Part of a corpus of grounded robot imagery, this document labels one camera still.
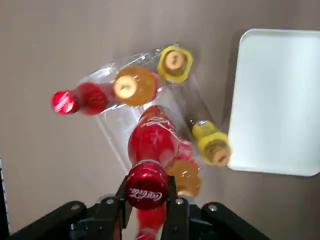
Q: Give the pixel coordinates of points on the white rectangular tray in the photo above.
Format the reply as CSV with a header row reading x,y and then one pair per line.
x,y
275,100

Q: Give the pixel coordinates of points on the clear acrylic shelf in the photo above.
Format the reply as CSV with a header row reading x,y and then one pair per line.
x,y
120,130

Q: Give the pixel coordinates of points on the orange juice bottle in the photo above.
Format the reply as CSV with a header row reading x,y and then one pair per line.
x,y
185,177
140,85

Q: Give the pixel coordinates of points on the red cola bottle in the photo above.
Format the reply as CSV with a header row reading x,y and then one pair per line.
x,y
87,98
150,222
147,140

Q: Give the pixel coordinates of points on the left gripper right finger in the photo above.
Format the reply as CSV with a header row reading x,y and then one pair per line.
x,y
190,220

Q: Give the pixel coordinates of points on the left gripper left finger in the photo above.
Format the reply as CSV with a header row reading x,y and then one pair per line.
x,y
100,217

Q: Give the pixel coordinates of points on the yellow drink bottle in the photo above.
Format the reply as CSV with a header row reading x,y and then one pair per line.
x,y
175,63
212,142

